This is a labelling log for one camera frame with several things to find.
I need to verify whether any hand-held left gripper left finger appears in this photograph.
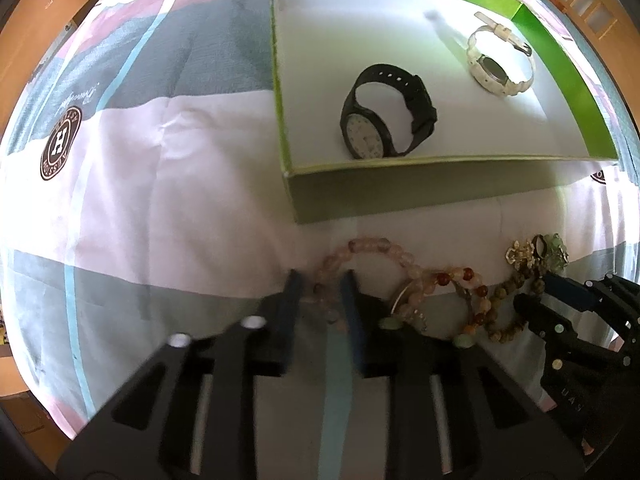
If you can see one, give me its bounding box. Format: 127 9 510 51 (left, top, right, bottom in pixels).
55 269 306 480

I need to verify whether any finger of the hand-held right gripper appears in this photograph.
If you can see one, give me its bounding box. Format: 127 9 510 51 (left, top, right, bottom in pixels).
514 294 632 368
544 272 640 331

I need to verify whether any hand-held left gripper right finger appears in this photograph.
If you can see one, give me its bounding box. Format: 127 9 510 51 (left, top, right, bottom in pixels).
340 269 586 480

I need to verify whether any green stone ring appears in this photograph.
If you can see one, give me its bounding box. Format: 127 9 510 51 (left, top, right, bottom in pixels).
545 232 570 268

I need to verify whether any silver bangle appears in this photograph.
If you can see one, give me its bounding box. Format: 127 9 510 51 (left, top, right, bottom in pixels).
391 277 475 318

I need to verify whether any olive brown bead bracelet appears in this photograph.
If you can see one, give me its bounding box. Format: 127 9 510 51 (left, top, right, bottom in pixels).
492 265 548 343

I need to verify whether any pink bead bracelet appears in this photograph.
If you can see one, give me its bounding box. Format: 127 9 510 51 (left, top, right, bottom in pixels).
312 237 426 333

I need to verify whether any orange bead bracelet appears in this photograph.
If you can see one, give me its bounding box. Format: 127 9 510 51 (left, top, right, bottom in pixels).
422 266 493 348

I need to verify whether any green cardboard box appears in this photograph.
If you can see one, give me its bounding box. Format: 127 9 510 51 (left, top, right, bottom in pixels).
270 0 621 225

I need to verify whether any gold flower brooch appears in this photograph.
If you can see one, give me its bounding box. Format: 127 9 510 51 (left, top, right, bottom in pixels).
505 241 538 267

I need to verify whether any black wristwatch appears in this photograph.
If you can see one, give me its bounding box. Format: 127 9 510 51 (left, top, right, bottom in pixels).
340 63 439 160

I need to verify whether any pink grey printed bedsheet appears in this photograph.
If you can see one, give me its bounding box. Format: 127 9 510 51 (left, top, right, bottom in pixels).
0 0 640 441

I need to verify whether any white wristwatch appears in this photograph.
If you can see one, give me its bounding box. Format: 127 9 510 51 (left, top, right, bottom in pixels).
466 10 536 96

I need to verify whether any wooden door with glass panes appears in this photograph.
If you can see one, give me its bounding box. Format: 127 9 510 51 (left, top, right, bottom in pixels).
547 0 640 48

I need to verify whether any wooden panel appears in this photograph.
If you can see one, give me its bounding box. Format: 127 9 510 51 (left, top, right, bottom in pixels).
0 0 98 126

